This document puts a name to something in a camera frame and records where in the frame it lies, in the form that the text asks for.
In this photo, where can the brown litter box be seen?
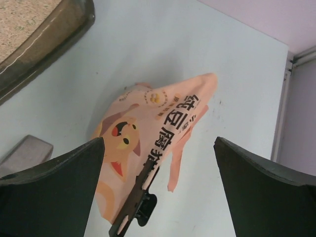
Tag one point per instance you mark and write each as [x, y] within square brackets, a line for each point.
[34, 34]

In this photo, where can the black bag sealing clip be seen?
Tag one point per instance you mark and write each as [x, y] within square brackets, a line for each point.
[139, 204]

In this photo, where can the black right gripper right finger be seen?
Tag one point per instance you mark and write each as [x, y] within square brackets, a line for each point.
[265, 199]

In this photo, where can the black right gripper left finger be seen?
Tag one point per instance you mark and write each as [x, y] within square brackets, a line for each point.
[52, 199]

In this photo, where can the aluminium frame post right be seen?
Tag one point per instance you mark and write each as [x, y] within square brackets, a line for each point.
[293, 61]

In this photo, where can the silver metal scoop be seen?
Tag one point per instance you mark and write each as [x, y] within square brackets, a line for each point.
[29, 152]

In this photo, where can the pink cat litter bag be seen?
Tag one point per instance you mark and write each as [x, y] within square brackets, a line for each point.
[147, 123]

